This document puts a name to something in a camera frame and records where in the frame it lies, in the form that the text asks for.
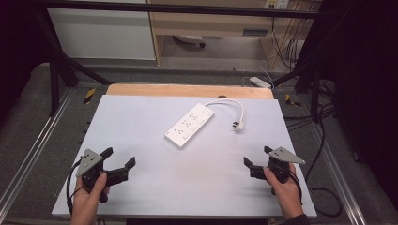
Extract white cabinet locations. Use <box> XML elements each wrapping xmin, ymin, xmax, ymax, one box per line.
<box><xmin>46</xmin><ymin>0</ymin><xmax>157</xmax><ymax>61</ymax></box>

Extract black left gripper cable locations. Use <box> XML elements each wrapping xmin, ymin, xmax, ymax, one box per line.
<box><xmin>66</xmin><ymin>158</ymin><xmax>84</xmax><ymax>216</ymax></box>

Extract person's left hand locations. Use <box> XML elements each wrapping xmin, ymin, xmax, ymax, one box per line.
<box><xmin>70</xmin><ymin>172</ymin><xmax>111</xmax><ymax>225</ymax></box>

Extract yellow black tape mark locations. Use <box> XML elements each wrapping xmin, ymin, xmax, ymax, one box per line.
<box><xmin>83</xmin><ymin>87</ymin><xmax>97</xmax><ymax>105</ymax></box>

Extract light wooden desk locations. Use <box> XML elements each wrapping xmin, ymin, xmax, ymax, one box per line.
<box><xmin>146</xmin><ymin>0</ymin><xmax>315</xmax><ymax>68</ymax></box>

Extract hanging cable bundle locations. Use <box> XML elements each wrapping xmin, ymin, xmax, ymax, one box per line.
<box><xmin>270</xmin><ymin>8</ymin><xmax>309</xmax><ymax>71</ymax></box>

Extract black floor cables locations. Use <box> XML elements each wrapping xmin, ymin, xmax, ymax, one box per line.
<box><xmin>283</xmin><ymin>101</ymin><xmax>344</xmax><ymax>218</ymax></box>

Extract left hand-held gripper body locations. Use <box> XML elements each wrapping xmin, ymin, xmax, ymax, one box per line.
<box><xmin>76</xmin><ymin>148</ymin><xmax>130</xmax><ymax>204</ymax></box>

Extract white power strip cable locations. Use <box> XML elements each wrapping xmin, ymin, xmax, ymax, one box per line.
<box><xmin>205</xmin><ymin>98</ymin><xmax>245</xmax><ymax>125</ymax></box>

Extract person's right hand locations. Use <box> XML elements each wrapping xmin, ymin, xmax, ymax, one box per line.
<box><xmin>263</xmin><ymin>163</ymin><xmax>304</xmax><ymax>219</ymax></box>

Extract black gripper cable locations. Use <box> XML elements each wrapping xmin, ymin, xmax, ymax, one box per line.
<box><xmin>289</xmin><ymin>170</ymin><xmax>304</xmax><ymax>206</ymax></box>
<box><xmin>66</xmin><ymin>158</ymin><xmax>84</xmax><ymax>216</ymax></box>

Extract white floor power strip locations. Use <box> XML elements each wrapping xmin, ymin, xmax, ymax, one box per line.
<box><xmin>249</xmin><ymin>76</ymin><xmax>273</xmax><ymax>90</ymax></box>

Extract black metal frame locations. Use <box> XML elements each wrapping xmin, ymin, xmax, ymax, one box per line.
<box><xmin>33</xmin><ymin>0</ymin><xmax>328</xmax><ymax>124</ymax></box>

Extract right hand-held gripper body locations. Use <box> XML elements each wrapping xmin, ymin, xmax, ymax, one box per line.
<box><xmin>249</xmin><ymin>146</ymin><xmax>307</xmax><ymax>185</ymax></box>

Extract white wall socket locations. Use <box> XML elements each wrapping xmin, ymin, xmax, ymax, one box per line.
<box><xmin>264</xmin><ymin>0</ymin><xmax>290</xmax><ymax>10</ymax></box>

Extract wooden table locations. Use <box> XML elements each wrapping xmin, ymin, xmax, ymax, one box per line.
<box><xmin>105</xmin><ymin>82</ymin><xmax>275</xmax><ymax>100</ymax></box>

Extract black curtain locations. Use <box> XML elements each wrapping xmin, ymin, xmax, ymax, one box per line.
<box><xmin>313</xmin><ymin>0</ymin><xmax>398</xmax><ymax>217</ymax></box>
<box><xmin>0</xmin><ymin>0</ymin><xmax>51</xmax><ymax>116</ymax></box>

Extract office chair base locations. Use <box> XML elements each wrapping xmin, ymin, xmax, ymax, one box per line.
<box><xmin>173</xmin><ymin>34</ymin><xmax>207</xmax><ymax>50</ymax></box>

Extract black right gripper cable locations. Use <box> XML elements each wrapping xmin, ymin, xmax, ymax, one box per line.
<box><xmin>289</xmin><ymin>170</ymin><xmax>304</xmax><ymax>206</ymax></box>

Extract aluminium floor rail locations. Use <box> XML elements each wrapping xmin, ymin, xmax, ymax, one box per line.
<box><xmin>308</xmin><ymin>124</ymin><xmax>368</xmax><ymax>225</ymax></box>
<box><xmin>0</xmin><ymin>88</ymin><xmax>77</xmax><ymax>214</ymax></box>

